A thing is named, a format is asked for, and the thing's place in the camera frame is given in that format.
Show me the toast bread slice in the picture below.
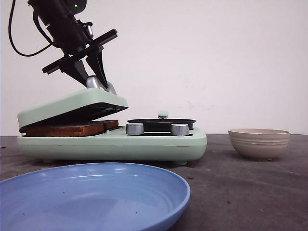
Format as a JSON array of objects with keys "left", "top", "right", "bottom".
[
  {"left": 103, "top": 120, "right": 119, "bottom": 132},
  {"left": 25, "top": 121, "right": 105, "bottom": 137}
]

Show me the right silver control knob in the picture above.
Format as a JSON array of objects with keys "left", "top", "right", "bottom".
[{"left": 170, "top": 124, "right": 189, "bottom": 136}]

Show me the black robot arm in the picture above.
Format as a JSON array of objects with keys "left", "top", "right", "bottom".
[{"left": 28, "top": 0, "right": 117, "bottom": 88}]

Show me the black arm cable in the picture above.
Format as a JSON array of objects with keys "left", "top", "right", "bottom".
[{"left": 8, "top": 0, "right": 58, "bottom": 57}]

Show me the black round frying pan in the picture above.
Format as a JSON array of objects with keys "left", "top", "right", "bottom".
[{"left": 127, "top": 111, "right": 196, "bottom": 132}]

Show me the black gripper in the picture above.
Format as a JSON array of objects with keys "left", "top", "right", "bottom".
[{"left": 42, "top": 14, "right": 117, "bottom": 89}]

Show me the silver control knob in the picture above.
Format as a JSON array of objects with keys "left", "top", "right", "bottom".
[
  {"left": 170, "top": 124, "right": 189, "bottom": 136},
  {"left": 126, "top": 123, "right": 144, "bottom": 135}
]

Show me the blue plastic plate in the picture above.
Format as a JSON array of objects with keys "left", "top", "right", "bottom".
[{"left": 0, "top": 163, "right": 191, "bottom": 231}]

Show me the left silver control knob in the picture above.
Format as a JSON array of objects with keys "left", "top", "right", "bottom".
[{"left": 126, "top": 123, "right": 144, "bottom": 135}]

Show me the beige ribbed bowl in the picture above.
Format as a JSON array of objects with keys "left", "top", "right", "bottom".
[{"left": 228, "top": 128, "right": 290, "bottom": 160}]

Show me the mint green breakfast maker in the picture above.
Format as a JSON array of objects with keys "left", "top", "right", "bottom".
[{"left": 17, "top": 76, "right": 207, "bottom": 165}]

